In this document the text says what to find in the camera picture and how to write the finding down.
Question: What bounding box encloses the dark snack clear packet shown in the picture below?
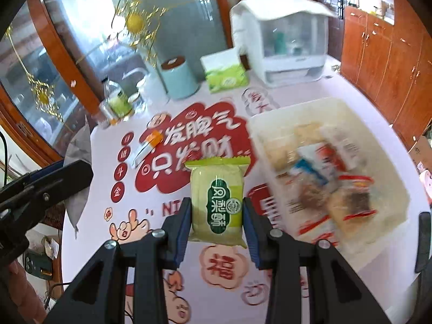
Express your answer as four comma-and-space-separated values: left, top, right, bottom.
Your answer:
337, 174, 378, 222

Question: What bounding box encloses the red white cookies packet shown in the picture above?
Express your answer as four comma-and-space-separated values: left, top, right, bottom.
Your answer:
289, 142, 346, 190

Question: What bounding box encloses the clear bag puffed rice snack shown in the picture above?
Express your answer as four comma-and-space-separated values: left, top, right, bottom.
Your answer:
259, 121, 324, 172

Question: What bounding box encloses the green pastry packet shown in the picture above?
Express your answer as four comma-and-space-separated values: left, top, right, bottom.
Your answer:
184, 156, 250, 248

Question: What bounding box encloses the left hand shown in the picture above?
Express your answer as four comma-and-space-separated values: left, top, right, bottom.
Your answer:
8, 260, 47, 323

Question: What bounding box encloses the pink printed table mat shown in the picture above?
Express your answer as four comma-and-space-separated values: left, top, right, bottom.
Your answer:
62, 75, 428, 323

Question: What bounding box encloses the white plastic storage bin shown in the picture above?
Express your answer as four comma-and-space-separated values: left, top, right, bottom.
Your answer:
248, 97, 409, 256

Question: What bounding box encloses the green label glass jar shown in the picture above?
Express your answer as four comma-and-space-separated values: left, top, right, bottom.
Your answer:
102, 77, 133, 119

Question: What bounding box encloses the orange white snack packet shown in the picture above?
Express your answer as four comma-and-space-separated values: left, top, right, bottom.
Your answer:
128, 130, 163, 169

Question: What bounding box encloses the cardboard box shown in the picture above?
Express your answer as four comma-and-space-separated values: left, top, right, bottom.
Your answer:
409, 136, 432, 173

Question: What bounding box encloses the teal cylindrical canister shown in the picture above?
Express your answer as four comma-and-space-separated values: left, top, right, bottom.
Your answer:
160, 56, 199, 100

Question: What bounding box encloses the orange wooden cabinet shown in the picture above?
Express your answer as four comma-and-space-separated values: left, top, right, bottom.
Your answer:
340, 0, 431, 149

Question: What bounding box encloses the green tissue box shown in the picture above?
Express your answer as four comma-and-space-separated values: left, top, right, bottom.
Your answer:
200, 48, 249, 94

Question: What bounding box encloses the white countertop appliance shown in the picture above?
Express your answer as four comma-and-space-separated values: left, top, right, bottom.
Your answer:
230, 0, 336, 88

